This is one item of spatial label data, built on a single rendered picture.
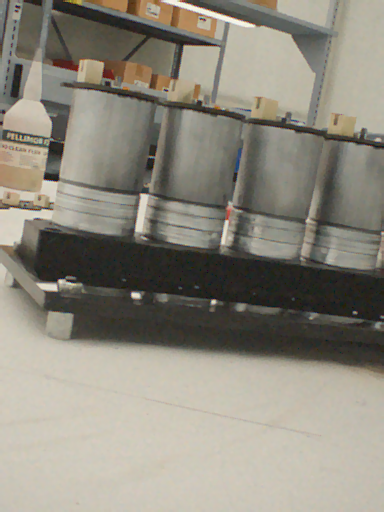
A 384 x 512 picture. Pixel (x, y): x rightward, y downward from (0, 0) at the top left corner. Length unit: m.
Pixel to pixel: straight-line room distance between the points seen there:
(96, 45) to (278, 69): 1.48
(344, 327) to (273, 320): 0.02
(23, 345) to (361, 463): 0.08
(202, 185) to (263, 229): 0.03
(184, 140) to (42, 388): 0.11
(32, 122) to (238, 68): 5.48
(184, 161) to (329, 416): 0.10
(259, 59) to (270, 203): 5.95
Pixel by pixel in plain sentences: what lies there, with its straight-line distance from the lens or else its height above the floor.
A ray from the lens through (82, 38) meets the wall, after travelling 5.39.
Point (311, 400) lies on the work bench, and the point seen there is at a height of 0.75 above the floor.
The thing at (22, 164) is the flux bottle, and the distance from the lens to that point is 0.64.
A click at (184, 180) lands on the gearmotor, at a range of 0.26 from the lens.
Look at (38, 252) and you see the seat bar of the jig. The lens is 0.24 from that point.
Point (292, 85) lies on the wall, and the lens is 6.44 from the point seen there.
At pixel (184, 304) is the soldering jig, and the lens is 0.22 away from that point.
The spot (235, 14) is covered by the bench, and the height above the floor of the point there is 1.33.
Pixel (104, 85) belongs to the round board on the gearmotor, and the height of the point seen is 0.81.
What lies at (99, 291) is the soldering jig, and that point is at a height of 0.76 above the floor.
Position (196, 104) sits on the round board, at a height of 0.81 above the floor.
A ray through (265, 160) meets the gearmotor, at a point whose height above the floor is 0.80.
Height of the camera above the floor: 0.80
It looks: 7 degrees down
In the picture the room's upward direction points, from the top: 10 degrees clockwise
